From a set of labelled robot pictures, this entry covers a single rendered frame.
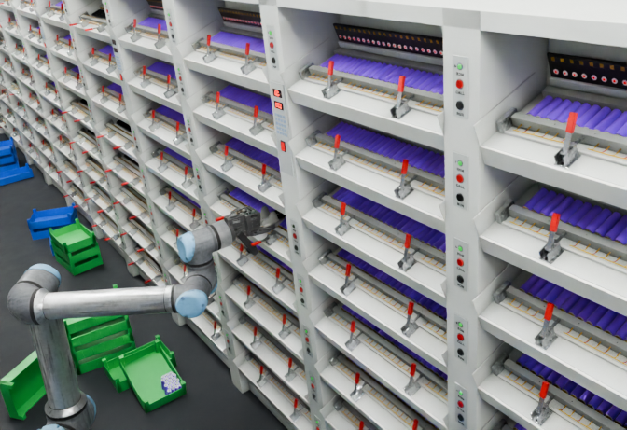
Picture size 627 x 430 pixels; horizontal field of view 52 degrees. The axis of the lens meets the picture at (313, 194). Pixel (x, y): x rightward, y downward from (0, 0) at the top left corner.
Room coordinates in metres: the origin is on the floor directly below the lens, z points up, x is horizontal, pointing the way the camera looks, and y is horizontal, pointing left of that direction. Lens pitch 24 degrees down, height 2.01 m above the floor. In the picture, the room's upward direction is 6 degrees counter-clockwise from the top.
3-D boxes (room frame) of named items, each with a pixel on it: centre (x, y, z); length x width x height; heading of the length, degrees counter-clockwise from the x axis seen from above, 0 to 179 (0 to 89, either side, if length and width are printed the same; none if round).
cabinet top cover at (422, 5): (2.17, 0.17, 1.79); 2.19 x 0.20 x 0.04; 32
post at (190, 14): (2.46, 0.36, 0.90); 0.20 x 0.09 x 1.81; 122
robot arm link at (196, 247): (1.90, 0.39, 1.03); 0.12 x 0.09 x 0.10; 122
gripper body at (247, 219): (1.98, 0.25, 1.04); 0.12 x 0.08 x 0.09; 122
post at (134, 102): (3.05, 0.74, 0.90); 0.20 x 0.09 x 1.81; 122
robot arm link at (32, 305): (1.79, 0.70, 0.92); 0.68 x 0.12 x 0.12; 86
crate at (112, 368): (2.62, 0.94, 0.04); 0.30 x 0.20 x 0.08; 122
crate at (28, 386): (2.49, 1.40, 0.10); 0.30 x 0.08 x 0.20; 157
